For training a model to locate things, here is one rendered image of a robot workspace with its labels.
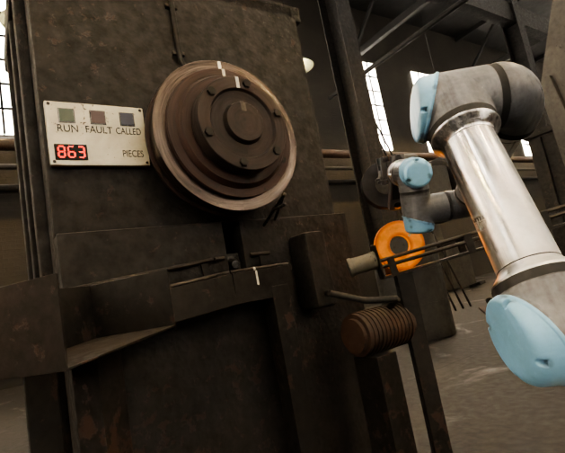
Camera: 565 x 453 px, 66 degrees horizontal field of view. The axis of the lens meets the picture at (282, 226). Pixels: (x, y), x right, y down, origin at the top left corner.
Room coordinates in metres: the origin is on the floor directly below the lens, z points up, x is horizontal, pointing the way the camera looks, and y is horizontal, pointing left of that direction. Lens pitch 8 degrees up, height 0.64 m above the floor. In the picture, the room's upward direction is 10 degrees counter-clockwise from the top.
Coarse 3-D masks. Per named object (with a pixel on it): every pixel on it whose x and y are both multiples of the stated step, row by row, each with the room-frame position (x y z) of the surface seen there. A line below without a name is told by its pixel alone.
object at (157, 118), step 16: (192, 64) 1.19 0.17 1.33; (208, 64) 1.22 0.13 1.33; (224, 64) 1.25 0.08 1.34; (176, 80) 1.15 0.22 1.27; (256, 80) 1.31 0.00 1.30; (160, 96) 1.12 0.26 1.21; (272, 96) 1.34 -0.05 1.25; (160, 112) 1.12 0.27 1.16; (160, 128) 1.12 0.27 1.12; (288, 128) 1.36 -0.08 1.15; (160, 144) 1.11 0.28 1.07; (160, 160) 1.15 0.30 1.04; (176, 160) 1.13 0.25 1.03; (176, 176) 1.13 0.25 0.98; (288, 176) 1.34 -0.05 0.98; (192, 192) 1.15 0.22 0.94; (208, 192) 1.18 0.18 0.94; (272, 192) 1.30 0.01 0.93; (208, 208) 1.24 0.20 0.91; (224, 208) 1.20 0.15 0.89; (240, 208) 1.23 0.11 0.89; (256, 208) 1.26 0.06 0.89
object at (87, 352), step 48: (0, 288) 0.66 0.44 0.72; (48, 288) 0.62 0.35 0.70; (96, 288) 0.92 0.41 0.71; (144, 288) 0.88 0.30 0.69; (0, 336) 0.66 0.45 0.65; (48, 336) 0.63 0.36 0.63; (96, 336) 0.93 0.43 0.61; (144, 336) 0.78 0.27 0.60; (96, 384) 0.76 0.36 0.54; (96, 432) 0.76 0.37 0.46
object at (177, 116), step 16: (192, 80) 1.16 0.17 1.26; (208, 80) 1.17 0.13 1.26; (176, 96) 1.13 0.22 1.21; (192, 96) 1.14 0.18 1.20; (176, 112) 1.13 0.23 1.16; (176, 128) 1.12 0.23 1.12; (176, 144) 1.12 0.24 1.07; (192, 144) 1.12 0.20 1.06; (288, 144) 1.33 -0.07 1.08; (192, 160) 1.14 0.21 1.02; (208, 160) 1.15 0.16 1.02; (288, 160) 1.33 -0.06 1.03; (192, 176) 1.15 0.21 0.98; (208, 176) 1.16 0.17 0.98; (224, 176) 1.17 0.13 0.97; (240, 176) 1.20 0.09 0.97; (256, 176) 1.23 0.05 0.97; (272, 176) 1.28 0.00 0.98; (224, 192) 1.19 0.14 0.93; (240, 192) 1.22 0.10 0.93; (256, 192) 1.25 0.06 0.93
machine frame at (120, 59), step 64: (64, 0) 1.14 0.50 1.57; (128, 0) 1.25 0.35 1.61; (192, 0) 1.38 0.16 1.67; (256, 0) 1.53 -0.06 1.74; (64, 64) 1.13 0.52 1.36; (128, 64) 1.23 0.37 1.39; (256, 64) 1.50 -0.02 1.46; (64, 192) 1.11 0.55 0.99; (128, 192) 1.21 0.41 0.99; (320, 192) 1.61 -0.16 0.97; (64, 256) 1.05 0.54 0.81; (128, 256) 1.14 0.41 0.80; (192, 256) 1.24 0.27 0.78; (256, 256) 1.36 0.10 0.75; (192, 320) 1.22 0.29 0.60; (256, 320) 1.34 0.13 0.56; (320, 320) 1.47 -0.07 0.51; (64, 384) 1.16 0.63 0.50; (128, 384) 1.11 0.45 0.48; (192, 384) 1.21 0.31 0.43; (256, 384) 1.32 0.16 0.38; (320, 384) 1.44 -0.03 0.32; (192, 448) 1.19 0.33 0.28; (256, 448) 1.30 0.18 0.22; (320, 448) 1.42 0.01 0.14
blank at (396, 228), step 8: (392, 224) 1.36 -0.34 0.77; (400, 224) 1.36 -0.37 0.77; (384, 232) 1.36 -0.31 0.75; (392, 232) 1.36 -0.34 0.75; (400, 232) 1.36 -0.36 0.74; (376, 240) 1.36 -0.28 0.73; (384, 240) 1.36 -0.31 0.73; (408, 240) 1.37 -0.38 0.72; (416, 240) 1.36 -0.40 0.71; (424, 240) 1.36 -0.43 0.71; (376, 248) 1.36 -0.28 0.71; (384, 248) 1.36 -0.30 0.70; (408, 248) 1.38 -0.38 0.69; (384, 256) 1.36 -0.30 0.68; (408, 256) 1.36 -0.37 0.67; (400, 264) 1.36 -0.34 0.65; (408, 264) 1.36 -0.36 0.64; (416, 264) 1.36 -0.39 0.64
